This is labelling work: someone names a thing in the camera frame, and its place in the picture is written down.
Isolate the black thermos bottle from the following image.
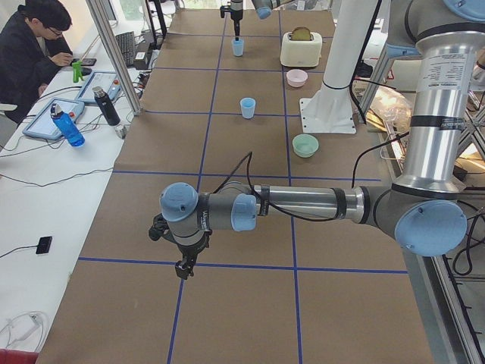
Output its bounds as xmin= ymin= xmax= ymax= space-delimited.
xmin=92 ymin=86 xmax=120 ymax=126

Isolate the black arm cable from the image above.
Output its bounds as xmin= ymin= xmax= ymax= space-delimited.
xmin=211 ymin=151 xmax=410 ymax=223

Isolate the far teach pendant tablet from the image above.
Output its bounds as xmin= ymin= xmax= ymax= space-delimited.
xmin=75 ymin=71 xmax=120 ymax=104

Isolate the black keyboard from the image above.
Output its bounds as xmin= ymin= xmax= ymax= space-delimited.
xmin=115 ymin=31 xmax=135 ymax=67

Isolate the white charger cable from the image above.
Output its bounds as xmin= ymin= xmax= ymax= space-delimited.
xmin=0 ymin=311 xmax=49 ymax=350

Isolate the pink bowl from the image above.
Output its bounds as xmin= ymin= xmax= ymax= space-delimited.
xmin=286 ymin=69 xmax=308 ymax=88

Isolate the teach pendant tablet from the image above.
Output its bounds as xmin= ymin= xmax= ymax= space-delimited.
xmin=23 ymin=97 xmax=85 ymax=140
xmin=75 ymin=71 xmax=120 ymax=104

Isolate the green bowl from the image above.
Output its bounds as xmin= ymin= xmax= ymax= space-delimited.
xmin=292 ymin=133 xmax=319 ymax=158

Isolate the seated person dark jacket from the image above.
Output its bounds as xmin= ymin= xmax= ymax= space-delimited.
xmin=1 ymin=0 xmax=74 ymax=124

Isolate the toast slice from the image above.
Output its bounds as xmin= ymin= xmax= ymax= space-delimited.
xmin=290 ymin=27 xmax=312 ymax=42

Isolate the cream toaster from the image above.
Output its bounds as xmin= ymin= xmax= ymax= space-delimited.
xmin=280 ymin=32 xmax=323 ymax=67

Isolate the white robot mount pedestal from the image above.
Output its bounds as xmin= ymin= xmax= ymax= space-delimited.
xmin=300 ymin=0 xmax=381 ymax=134

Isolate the blue water bottle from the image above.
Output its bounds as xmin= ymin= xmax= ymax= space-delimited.
xmin=50 ymin=103 xmax=85 ymax=147

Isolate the near teach pendant tablet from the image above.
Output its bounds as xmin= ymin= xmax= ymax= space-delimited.
xmin=23 ymin=97 xmax=85 ymax=140

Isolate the small black device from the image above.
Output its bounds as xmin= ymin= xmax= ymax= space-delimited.
xmin=36 ymin=236 xmax=52 ymax=255

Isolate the light blue cup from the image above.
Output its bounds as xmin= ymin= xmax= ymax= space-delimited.
xmin=232 ymin=38 xmax=244 ymax=57
xmin=239 ymin=97 xmax=256 ymax=119

